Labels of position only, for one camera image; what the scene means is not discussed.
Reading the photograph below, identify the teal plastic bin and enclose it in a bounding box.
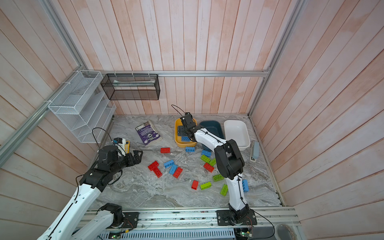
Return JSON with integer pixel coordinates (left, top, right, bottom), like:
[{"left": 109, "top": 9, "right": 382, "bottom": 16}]
[{"left": 200, "top": 121, "right": 226, "bottom": 142}]

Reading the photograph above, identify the white plastic bin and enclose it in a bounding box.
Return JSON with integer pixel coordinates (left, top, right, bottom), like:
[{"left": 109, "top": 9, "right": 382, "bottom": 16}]
[{"left": 224, "top": 120, "right": 251, "bottom": 151}]

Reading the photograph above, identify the purple paperback book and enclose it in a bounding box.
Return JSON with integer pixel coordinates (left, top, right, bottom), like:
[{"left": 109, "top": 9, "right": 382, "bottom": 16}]
[{"left": 135, "top": 121, "right": 162, "bottom": 146}]

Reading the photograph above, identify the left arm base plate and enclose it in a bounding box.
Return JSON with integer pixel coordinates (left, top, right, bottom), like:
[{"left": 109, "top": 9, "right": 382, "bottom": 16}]
[{"left": 106, "top": 211, "right": 139, "bottom": 229}]

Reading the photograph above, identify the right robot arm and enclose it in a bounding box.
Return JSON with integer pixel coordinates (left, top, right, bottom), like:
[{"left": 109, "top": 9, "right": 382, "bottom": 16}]
[{"left": 180, "top": 112, "right": 250, "bottom": 220}]

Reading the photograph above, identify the yellow calculator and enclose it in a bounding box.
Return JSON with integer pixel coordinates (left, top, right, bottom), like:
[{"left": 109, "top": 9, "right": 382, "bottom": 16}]
[{"left": 124, "top": 141, "right": 130, "bottom": 154}]

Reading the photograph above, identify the red lego brick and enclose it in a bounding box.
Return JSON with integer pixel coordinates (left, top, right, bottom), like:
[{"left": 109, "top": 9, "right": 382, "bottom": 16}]
[
  {"left": 191, "top": 180, "right": 199, "bottom": 190},
  {"left": 173, "top": 167, "right": 183, "bottom": 179},
  {"left": 153, "top": 168, "right": 163, "bottom": 178},
  {"left": 204, "top": 163, "right": 215, "bottom": 173},
  {"left": 148, "top": 161, "right": 159, "bottom": 171}
]

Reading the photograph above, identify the red lego near book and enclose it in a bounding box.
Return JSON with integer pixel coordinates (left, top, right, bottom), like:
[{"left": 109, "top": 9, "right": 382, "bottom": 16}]
[{"left": 161, "top": 148, "right": 171, "bottom": 154}]

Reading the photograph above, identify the red lego brick front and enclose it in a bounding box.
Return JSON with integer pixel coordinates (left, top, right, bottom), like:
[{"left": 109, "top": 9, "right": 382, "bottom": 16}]
[{"left": 191, "top": 180, "right": 199, "bottom": 190}]

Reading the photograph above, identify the yellow plastic bin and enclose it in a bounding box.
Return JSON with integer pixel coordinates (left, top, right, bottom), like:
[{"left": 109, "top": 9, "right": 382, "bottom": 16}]
[{"left": 174, "top": 119, "right": 197, "bottom": 148}]

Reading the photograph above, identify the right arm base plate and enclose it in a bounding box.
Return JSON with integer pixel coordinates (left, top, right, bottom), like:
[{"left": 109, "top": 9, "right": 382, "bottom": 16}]
[{"left": 216, "top": 209, "right": 258, "bottom": 226}]

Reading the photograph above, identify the white wire shelf rack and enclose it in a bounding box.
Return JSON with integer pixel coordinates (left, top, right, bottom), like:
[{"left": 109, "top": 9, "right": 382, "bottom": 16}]
[{"left": 49, "top": 71, "right": 116, "bottom": 144}]

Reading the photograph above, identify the black mesh basket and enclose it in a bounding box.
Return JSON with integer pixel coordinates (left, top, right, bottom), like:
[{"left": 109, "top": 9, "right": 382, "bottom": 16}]
[{"left": 101, "top": 73, "right": 161, "bottom": 101}]

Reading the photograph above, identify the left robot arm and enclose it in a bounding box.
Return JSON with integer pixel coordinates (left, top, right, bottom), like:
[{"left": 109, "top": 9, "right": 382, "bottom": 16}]
[{"left": 39, "top": 138, "right": 143, "bottom": 240}]

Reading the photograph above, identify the grey stapler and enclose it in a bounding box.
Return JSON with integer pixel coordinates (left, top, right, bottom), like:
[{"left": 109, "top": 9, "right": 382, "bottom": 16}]
[{"left": 250, "top": 141, "right": 260, "bottom": 162}]

